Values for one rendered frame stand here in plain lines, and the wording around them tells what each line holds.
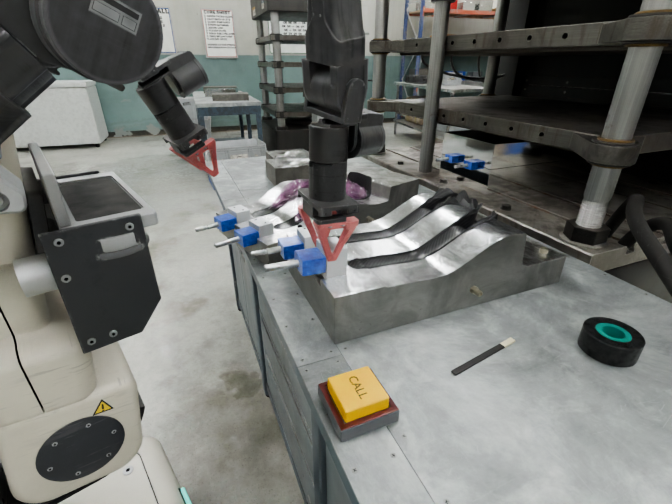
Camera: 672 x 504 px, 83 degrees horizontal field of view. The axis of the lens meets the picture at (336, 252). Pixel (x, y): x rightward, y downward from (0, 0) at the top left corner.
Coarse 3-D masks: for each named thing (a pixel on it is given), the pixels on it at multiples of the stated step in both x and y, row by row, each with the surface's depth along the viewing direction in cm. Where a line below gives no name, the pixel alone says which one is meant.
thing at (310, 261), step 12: (336, 240) 63; (300, 252) 62; (312, 252) 62; (276, 264) 59; (288, 264) 60; (300, 264) 60; (312, 264) 60; (324, 264) 61; (336, 264) 61; (324, 276) 62; (336, 276) 62
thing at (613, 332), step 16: (592, 320) 61; (608, 320) 61; (592, 336) 57; (608, 336) 57; (624, 336) 58; (640, 336) 57; (592, 352) 58; (608, 352) 56; (624, 352) 55; (640, 352) 56
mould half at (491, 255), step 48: (432, 192) 88; (384, 240) 76; (480, 240) 67; (528, 240) 82; (336, 288) 59; (384, 288) 60; (432, 288) 64; (480, 288) 69; (528, 288) 75; (336, 336) 60
